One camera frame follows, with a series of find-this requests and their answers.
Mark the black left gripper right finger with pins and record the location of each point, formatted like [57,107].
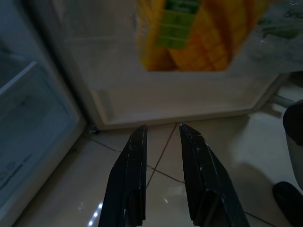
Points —
[208,184]

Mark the yellow mango juice carton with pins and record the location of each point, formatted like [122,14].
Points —
[201,42]

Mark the grey steel fridge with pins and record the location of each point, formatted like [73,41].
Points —
[35,106]

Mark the grey fridge door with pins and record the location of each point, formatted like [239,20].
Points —
[165,99]

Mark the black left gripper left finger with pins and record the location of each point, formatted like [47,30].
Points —
[127,179]

